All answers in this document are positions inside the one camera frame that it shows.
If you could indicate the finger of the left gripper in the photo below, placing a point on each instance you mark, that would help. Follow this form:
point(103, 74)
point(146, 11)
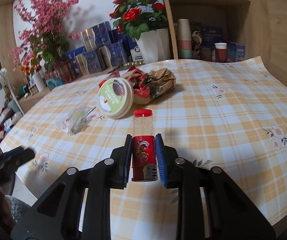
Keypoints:
point(10, 161)

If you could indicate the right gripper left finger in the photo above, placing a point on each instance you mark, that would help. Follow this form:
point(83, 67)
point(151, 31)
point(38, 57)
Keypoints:
point(77, 204)

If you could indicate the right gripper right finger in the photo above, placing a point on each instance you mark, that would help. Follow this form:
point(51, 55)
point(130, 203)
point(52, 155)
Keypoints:
point(231, 214)

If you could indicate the red lighter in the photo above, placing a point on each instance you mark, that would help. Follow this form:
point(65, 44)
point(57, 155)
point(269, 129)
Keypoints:
point(144, 162)

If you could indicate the green paper cup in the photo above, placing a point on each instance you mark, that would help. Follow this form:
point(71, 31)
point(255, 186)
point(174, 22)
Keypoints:
point(115, 97)

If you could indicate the grey fluffy cushion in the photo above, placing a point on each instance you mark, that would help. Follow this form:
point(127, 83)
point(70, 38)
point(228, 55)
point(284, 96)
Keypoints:
point(18, 208)

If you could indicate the clear colourful plastic wrapper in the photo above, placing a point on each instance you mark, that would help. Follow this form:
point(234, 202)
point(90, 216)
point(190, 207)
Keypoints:
point(77, 119)

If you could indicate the white desk fan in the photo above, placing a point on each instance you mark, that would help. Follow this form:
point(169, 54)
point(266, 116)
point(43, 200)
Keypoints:
point(4, 82)

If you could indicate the white slim vase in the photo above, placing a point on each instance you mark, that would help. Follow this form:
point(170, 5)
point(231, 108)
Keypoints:
point(39, 82)

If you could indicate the yellow plaid tablecloth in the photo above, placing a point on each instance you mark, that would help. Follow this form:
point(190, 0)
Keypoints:
point(229, 115)

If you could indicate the woven flower basket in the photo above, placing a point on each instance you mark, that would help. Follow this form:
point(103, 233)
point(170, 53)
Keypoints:
point(62, 75)

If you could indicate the pink blossom plant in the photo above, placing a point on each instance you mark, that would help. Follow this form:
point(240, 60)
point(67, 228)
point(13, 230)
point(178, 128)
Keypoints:
point(45, 43)

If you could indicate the brown red paper bag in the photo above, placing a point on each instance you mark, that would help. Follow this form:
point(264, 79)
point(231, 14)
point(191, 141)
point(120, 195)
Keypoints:
point(149, 86)

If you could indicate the blue gold gift box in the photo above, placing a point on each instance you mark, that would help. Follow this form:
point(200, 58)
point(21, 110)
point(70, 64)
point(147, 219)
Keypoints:
point(97, 36)
point(113, 54)
point(90, 62)

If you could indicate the red cigarette box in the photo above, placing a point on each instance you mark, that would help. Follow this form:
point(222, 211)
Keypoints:
point(110, 76)

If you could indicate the blue box on shelf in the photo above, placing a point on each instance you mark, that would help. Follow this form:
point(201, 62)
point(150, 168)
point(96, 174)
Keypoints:
point(236, 52)

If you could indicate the red white cup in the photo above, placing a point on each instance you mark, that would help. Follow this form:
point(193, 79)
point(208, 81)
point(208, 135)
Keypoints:
point(221, 52)

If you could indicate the white flower pot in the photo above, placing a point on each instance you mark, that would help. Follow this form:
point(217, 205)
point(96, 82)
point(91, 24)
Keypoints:
point(154, 45)

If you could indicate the stack of paper cups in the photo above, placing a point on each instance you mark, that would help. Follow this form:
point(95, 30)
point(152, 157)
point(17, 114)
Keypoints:
point(184, 39)

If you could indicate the wooden shelf unit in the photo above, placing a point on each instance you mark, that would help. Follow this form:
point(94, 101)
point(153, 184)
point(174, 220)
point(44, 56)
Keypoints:
point(242, 21)

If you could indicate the red rose bouquet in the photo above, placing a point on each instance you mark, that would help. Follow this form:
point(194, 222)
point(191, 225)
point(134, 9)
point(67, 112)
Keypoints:
point(135, 17)

